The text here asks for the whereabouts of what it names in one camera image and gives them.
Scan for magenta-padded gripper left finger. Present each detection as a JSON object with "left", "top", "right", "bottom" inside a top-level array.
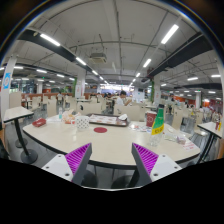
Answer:
[{"left": 41, "top": 142, "right": 93, "bottom": 186}]

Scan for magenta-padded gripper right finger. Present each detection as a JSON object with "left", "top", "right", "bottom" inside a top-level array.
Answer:
[{"left": 130, "top": 142, "right": 183, "bottom": 188}]

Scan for green-labelled clear drink bottle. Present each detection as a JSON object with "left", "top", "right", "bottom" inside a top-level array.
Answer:
[{"left": 148, "top": 103, "right": 166, "bottom": 148}]

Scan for white printed leaflet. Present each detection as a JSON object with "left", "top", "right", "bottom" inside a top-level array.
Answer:
[{"left": 166, "top": 124, "right": 197, "bottom": 152}]

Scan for white polka-dot mug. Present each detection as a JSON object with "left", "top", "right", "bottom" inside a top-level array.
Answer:
[{"left": 75, "top": 115, "right": 91, "bottom": 131}]

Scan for flat red packet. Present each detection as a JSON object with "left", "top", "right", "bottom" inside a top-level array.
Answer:
[{"left": 31, "top": 117, "right": 48, "bottom": 128}]

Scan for red paper cup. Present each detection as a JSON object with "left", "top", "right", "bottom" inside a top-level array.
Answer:
[{"left": 145, "top": 110, "right": 158, "bottom": 128}]

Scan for orange snack bag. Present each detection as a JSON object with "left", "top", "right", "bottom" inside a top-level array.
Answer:
[{"left": 61, "top": 109, "right": 81, "bottom": 125}]

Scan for flat round red coaster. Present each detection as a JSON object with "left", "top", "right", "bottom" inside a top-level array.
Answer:
[{"left": 93, "top": 126, "right": 108, "bottom": 134}]

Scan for beige table with black legs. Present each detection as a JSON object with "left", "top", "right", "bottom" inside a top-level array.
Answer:
[{"left": 196, "top": 121, "right": 224, "bottom": 165}]

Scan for dark tray with menu sheet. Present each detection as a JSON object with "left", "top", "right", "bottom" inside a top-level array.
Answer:
[{"left": 87, "top": 113, "right": 131, "bottom": 128}]

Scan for beige dining chairs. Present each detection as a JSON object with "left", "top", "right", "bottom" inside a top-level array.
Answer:
[{"left": 9, "top": 91, "right": 214, "bottom": 132}]

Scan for person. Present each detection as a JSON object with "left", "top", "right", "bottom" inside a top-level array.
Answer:
[{"left": 115, "top": 90, "right": 133, "bottom": 107}]

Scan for ceiling air conditioner unit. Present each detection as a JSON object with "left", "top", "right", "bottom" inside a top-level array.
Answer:
[{"left": 89, "top": 52, "right": 108, "bottom": 65}]

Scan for ceiling lights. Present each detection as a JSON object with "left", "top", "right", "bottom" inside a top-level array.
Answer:
[{"left": 0, "top": 23, "right": 222, "bottom": 103}]

